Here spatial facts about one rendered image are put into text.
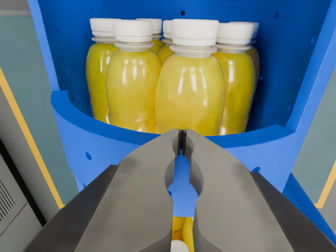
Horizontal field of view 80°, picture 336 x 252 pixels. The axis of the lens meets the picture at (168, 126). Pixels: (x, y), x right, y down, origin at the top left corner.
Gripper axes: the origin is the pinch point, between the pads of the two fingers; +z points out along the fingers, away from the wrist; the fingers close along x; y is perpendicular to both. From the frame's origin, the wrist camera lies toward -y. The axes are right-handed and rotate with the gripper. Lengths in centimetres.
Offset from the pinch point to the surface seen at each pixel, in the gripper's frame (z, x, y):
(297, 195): 66, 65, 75
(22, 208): 106, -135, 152
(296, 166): 123, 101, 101
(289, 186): 73, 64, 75
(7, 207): 95, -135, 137
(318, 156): 123, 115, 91
